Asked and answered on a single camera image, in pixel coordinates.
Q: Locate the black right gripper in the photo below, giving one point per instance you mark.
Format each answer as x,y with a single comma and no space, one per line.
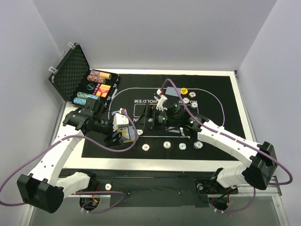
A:
152,118

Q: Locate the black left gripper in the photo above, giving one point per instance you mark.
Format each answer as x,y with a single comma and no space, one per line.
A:
113,135

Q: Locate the grey chips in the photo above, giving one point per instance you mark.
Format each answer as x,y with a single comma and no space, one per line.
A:
186,100

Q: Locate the yellow big blind button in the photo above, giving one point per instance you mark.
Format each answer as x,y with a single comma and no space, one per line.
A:
184,91

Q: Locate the red chips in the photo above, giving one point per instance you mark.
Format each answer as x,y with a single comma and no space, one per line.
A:
192,94

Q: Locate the grey 1 chip stack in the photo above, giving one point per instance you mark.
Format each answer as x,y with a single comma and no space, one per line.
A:
167,145

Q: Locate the blue 5 chip stack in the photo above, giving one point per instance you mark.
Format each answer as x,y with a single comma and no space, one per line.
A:
182,146

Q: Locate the blue playing card box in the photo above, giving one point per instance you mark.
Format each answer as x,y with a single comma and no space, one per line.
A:
124,135

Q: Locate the red 100 chip stack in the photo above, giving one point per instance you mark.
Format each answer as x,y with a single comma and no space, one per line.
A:
145,147

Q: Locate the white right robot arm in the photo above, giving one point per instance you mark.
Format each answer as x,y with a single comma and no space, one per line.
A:
257,160

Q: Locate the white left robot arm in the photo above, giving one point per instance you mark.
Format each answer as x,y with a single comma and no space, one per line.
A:
42,187

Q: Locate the teal chip roll lower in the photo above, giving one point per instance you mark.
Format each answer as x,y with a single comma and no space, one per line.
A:
79,101

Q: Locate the teal chip roll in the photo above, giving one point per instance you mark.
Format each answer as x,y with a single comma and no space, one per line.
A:
86,96
79,101

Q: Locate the teal chip roll upper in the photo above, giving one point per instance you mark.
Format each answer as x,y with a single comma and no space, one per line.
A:
86,96

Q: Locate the orange card deck box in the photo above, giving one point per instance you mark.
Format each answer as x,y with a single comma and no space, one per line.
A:
102,90

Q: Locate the black round dealer puck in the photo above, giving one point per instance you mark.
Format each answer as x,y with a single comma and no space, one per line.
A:
90,86

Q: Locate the brown chip roll top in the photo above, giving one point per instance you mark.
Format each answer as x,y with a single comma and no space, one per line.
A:
101,74

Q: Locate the black poker table mat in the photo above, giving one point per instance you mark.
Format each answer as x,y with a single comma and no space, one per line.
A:
216,100

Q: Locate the black chip carrying case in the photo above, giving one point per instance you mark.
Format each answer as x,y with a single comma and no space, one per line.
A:
70,76

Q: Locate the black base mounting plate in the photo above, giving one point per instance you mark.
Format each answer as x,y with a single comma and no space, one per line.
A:
128,188

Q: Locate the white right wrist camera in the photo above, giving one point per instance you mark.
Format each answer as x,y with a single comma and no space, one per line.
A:
161,99

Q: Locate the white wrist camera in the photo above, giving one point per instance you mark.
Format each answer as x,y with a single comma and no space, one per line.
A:
161,99
120,121

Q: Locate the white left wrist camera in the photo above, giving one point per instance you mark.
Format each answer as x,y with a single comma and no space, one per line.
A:
120,121

